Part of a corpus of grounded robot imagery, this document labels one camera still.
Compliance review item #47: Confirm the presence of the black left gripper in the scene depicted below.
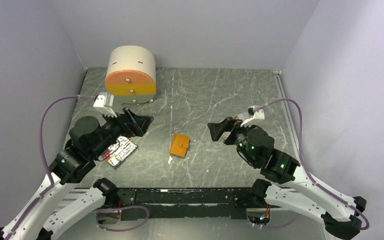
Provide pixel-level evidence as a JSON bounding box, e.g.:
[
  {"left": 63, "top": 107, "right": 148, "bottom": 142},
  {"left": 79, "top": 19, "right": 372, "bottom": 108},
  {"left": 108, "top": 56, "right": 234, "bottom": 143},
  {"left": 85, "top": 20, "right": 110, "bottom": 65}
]
[{"left": 91, "top": 106, "right": 154, "bottom": 158}]

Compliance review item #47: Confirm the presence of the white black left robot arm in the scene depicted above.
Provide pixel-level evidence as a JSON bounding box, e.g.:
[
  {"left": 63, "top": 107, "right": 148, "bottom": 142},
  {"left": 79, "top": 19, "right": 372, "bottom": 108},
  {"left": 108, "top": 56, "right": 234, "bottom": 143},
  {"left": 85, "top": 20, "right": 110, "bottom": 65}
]
[{"left": 0, "top": 108, "right": 154, "bottom": 240}]

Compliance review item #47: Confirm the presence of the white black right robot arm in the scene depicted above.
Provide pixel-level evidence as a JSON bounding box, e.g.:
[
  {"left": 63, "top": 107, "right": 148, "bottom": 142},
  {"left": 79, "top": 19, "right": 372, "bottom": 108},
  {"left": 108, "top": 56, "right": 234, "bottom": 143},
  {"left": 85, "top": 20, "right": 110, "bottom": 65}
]
[{"left": 207, "top": 117, "right": 368, "bottom": 240}]

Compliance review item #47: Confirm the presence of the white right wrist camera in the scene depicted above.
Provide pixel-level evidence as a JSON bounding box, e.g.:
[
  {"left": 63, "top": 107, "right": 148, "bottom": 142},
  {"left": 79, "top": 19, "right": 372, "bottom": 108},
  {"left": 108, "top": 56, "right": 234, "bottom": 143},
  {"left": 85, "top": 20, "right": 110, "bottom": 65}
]
[{"left": 237, "top": 105, "right": 265, "bottom": 127}]

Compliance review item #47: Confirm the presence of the beige orange drawer cabinet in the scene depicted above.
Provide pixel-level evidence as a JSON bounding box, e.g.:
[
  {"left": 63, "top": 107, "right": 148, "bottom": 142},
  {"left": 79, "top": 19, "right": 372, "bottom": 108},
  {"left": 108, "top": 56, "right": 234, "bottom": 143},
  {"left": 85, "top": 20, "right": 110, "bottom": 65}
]
[{"left": 104, "top": 45, "right": 157, "bottom": 105}]

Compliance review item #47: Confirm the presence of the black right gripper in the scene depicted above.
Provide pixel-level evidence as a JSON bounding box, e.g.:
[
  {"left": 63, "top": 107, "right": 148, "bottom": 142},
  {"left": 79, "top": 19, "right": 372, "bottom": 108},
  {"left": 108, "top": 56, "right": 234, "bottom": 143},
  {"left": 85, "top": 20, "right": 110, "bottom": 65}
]
[{"left": 207, "top": 116, "right": 258, "bottom": 167}]

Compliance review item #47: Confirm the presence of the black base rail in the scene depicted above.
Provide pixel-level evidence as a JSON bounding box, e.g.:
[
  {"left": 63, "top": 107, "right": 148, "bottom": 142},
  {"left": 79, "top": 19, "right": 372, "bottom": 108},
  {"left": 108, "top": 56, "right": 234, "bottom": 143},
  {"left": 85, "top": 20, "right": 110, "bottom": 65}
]
[{"left": 84, "top": 177, "right": 282, "bottom": 222}]

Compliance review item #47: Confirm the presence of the colourful striped packet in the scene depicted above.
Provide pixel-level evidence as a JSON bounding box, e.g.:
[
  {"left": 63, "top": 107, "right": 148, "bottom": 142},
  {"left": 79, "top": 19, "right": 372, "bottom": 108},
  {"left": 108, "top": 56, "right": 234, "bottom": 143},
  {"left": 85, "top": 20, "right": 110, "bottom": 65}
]
[{"left": 103, "top": 136, "right": 139, "bottom": 169}]

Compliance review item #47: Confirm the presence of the orange blue card holder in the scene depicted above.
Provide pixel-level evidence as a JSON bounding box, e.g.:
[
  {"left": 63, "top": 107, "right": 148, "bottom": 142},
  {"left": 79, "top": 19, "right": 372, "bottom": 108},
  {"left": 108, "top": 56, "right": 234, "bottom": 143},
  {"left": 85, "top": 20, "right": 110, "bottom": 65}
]
[{"left": 169, "top": 133, "right": 190, "bottom": 158}]

